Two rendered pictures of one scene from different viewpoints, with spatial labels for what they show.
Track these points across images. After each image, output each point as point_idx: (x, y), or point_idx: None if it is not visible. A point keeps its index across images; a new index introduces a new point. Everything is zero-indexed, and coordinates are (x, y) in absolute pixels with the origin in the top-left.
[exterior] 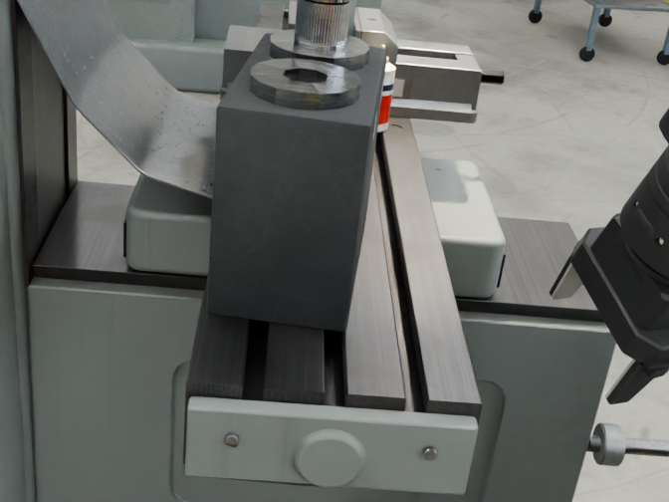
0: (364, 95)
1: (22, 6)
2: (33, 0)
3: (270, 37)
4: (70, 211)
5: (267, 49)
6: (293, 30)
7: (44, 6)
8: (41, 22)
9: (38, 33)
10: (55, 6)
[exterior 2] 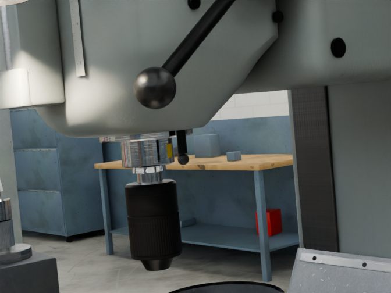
0: None
1: (294, 261)
2: (317, 267)
3: (46, 256)
4: None
5: (32, 253)
6: (25, 248)
7: (329, 279)
8: (307, 284)
9: (291, 286)
10: (349, 290)
